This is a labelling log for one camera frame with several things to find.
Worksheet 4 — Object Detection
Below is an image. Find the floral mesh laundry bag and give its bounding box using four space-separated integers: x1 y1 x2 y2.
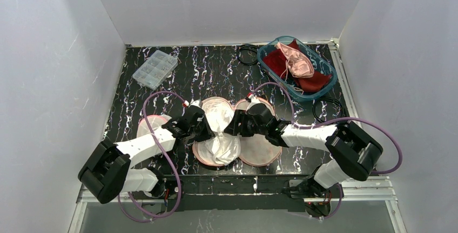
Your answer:
192 99 282 167

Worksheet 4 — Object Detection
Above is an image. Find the white bra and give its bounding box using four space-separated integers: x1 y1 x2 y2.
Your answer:
198 97 241 166

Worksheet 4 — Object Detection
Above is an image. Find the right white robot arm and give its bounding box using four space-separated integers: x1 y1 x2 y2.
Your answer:
224 99 383 191

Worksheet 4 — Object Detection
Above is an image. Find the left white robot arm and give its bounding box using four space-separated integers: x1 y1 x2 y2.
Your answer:
77 101 215 204

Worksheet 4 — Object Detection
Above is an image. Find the white round mesh laundry bag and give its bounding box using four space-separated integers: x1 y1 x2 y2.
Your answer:
136 115 171 137

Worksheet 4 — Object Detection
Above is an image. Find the pink bra in basin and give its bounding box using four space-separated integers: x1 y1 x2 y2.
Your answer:
275 42 314 78

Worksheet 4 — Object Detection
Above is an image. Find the dark red cloth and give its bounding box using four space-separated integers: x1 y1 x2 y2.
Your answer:
264 39 332 93

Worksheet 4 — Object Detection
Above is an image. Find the teal plastic basin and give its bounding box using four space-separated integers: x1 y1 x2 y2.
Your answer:
257 36 338 102

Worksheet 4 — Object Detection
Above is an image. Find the clear plastic compartment box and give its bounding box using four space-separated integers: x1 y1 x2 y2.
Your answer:
133 50 178 90

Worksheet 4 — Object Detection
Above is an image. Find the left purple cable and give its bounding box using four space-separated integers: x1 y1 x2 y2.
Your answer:
117 91 190 223

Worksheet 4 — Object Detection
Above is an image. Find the black cable coil right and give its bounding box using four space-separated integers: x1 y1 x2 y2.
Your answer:
312 96 348 123

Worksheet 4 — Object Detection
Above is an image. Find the black cable coil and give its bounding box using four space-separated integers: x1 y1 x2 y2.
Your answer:
312 96 348 123
237 44 260 66

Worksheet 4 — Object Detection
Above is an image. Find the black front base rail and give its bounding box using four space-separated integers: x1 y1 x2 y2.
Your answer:
77 172 344 212

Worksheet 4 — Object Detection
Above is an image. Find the black cable coil back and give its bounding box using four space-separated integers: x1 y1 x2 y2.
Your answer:
237 44 260 66

